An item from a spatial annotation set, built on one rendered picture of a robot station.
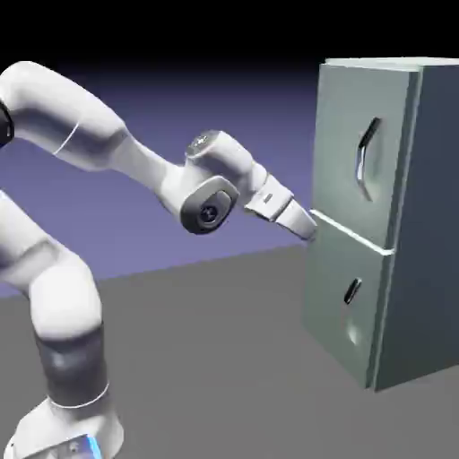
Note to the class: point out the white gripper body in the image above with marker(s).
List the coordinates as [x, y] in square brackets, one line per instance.
[296, 218]

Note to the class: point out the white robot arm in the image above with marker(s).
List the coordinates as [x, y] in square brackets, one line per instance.
[89, 136]

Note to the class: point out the short grey-green cabinet door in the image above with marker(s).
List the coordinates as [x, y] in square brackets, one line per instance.
[333, 287]

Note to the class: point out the tall grey-green cabinet door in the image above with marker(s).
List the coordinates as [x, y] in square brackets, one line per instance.
[344, 107]

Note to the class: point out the grey-green cabinet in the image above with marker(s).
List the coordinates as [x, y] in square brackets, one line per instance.
[423, 215]

